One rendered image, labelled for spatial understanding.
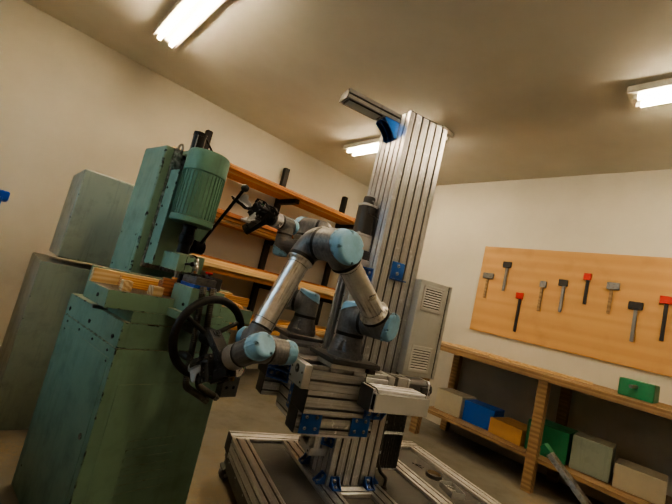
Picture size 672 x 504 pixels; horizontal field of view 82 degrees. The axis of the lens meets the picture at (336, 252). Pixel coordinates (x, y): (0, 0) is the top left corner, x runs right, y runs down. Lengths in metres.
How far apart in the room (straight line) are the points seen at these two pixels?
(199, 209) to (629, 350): 3.38
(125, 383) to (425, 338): 1.30
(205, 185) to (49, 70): 2.66
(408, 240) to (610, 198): 2.62
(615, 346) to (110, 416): 3.54
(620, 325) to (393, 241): 2.48
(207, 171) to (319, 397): 1.00
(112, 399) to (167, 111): 3.19
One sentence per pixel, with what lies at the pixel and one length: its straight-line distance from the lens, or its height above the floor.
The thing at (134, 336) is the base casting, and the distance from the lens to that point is 1.52.
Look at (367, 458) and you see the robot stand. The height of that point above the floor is 0.35.
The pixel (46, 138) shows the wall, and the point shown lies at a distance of 4.03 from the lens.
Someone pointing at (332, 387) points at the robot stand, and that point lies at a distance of 1.60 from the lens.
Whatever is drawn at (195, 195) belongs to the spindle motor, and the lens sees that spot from 1.65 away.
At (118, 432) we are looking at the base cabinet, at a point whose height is 0.43.
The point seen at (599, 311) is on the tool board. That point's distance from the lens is 3.98.
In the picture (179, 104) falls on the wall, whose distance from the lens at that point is 4.35.
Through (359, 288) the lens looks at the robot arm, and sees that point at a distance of 1.37.
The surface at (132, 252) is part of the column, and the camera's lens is 1.85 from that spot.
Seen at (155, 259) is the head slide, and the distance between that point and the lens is 1.77.
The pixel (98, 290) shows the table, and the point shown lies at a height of 0.88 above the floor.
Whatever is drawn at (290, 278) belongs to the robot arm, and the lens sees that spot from 1.30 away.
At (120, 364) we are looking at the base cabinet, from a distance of 1.54.
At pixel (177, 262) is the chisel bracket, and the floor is 1.03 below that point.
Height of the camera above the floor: 1.05
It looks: 7 degrees up
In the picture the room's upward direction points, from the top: 14 degrees clockwise
